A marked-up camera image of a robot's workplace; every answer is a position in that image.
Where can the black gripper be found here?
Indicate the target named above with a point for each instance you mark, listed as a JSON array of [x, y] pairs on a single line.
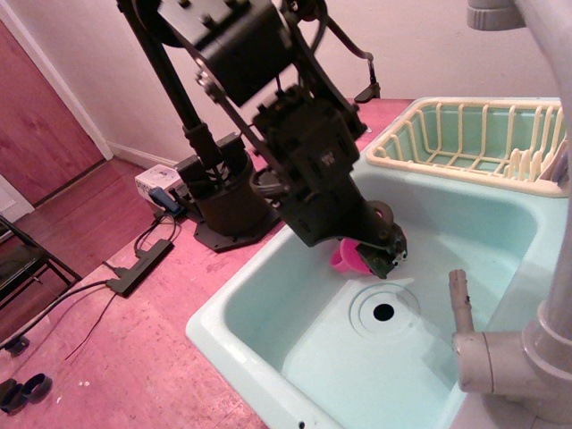
[[309, 144]]

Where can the pink plastic cup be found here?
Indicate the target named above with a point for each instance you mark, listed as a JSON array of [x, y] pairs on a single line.
[[345, 258]]

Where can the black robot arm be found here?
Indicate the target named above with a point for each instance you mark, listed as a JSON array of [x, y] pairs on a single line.
[[218, 61]]

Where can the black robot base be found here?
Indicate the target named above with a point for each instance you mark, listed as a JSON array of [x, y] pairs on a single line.
[[232, 214]]

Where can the mint green toy sink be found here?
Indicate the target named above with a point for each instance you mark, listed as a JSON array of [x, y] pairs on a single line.
[[308, 347]]

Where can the cream dish drying rack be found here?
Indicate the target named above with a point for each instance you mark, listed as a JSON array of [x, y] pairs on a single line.
[[504, 143]]

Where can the grey toy faucet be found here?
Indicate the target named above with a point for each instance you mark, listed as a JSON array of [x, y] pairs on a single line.
[[514, 368]]

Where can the white cardboard box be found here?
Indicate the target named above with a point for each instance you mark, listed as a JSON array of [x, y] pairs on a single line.
[[157, 176]]

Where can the blue clamp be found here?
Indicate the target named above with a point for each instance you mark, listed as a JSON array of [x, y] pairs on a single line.
[[162, 199]]

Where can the black usb hub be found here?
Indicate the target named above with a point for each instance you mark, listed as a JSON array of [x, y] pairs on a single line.
[[129, 279]]

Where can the black folding chair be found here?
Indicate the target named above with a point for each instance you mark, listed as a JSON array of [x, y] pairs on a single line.
[[32, 279]]

